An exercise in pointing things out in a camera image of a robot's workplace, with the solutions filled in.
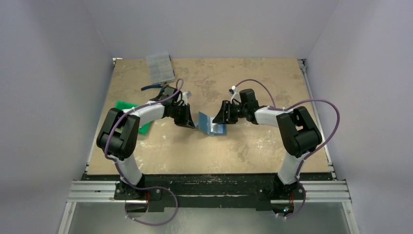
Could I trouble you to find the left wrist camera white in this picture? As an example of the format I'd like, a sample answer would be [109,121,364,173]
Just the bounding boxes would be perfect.
[178,91,192,105]

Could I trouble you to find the purple cable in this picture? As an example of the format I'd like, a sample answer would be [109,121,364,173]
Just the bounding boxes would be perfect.
[234,79,341,181]
[103,78,185,162]

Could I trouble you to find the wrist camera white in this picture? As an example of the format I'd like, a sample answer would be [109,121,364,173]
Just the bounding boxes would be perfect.
[178,91,192,105]
[228,85,241,104]

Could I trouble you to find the clear plastic organizer box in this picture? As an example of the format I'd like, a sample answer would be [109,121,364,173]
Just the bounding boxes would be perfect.
[145,52,175,84]

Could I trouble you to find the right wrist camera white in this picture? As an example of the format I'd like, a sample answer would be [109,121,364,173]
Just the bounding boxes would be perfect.
[228,85,241,104]

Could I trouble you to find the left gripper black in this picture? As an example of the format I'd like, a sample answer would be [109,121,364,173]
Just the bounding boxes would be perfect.
[170,103,194,128]

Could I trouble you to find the blue card holder wallet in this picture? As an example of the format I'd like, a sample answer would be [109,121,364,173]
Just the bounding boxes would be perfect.
[195,112,226,136]

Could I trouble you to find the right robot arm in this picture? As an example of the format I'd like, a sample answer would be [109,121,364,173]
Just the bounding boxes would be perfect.
[212,89,322,198]

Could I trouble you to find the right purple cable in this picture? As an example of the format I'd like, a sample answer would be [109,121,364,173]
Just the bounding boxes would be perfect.
[234,79,341,181]

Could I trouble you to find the blue handled pliers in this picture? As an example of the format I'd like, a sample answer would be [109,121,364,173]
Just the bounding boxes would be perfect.
[140,82,169,99]

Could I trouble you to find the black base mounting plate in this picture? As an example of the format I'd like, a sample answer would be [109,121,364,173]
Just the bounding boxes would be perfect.
[80,173,333,214]

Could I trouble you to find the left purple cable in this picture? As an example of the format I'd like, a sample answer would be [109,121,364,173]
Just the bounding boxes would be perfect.
[103,78,185,162]

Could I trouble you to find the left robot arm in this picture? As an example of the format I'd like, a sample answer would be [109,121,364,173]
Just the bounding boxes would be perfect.
[96,86,195,199]

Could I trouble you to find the green plastic bin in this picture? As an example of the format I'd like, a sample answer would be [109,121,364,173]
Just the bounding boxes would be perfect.
[114,100,152,135]

